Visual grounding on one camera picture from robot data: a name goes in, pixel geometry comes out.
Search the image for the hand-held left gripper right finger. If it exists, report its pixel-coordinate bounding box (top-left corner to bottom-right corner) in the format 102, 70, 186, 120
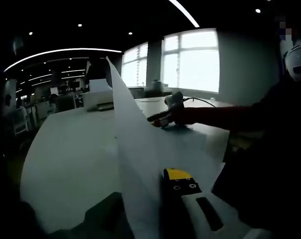
161, 168, 274, 239

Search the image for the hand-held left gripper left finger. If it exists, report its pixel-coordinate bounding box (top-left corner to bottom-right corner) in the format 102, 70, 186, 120
48, 191, 136, 239

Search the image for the white round container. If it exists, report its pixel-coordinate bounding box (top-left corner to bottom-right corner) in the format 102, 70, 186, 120
152, 79, 164, 92

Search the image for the white printer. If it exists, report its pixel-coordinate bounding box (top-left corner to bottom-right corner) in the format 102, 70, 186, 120
82, 78, 115, 112

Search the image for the white table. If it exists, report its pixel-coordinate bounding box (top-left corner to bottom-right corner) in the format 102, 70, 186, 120
19, 96, 232, 235

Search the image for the long ceiling light strip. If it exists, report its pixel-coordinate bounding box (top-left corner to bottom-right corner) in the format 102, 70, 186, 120
169, 0, 200, 28

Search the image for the person in dark clothes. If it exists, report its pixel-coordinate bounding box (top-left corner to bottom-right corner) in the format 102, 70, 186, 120
211, 82, 301, 232

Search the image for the curved ceiling light strip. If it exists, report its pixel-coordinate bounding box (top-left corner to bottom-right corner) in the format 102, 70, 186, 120
4, 48, 123, 72

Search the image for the white office chair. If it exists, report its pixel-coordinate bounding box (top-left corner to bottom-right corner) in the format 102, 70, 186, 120
12, 106, 29, 136

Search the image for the white worn device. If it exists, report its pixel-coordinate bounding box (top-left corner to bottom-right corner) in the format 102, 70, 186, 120
285, 38, 301, 82

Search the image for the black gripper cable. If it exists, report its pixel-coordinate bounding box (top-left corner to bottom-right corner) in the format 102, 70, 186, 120
184, 96, 217, 108

